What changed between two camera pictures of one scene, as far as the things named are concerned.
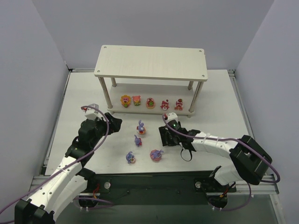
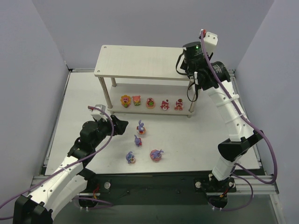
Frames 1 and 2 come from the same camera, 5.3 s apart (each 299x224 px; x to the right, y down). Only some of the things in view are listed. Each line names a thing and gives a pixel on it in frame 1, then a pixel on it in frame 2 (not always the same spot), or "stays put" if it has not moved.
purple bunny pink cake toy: (155, 155) stays put
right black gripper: (167, 136) → (185, 64)
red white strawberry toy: (179, 104) stays put
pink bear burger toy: (136, 100) stays put
